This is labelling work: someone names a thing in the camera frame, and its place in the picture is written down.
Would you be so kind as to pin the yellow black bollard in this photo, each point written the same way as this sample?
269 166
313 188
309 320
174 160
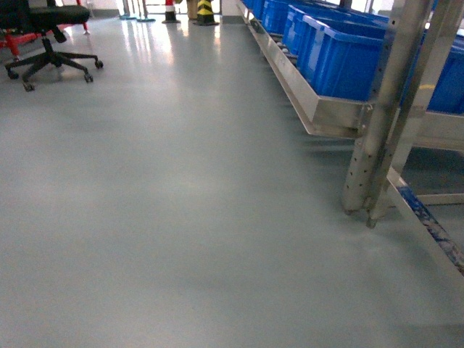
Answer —
205 15

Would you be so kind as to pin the stainless steel roller rack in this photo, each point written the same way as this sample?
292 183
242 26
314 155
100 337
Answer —
394 121

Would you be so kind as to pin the large blue plastic crate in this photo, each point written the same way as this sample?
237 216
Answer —
339 58

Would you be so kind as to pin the red white traffic cone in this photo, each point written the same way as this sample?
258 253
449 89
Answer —
170 13

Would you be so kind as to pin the black office chair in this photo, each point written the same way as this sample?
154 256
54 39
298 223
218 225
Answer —
46 17

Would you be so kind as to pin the red metal table frame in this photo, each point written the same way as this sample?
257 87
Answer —
12 38

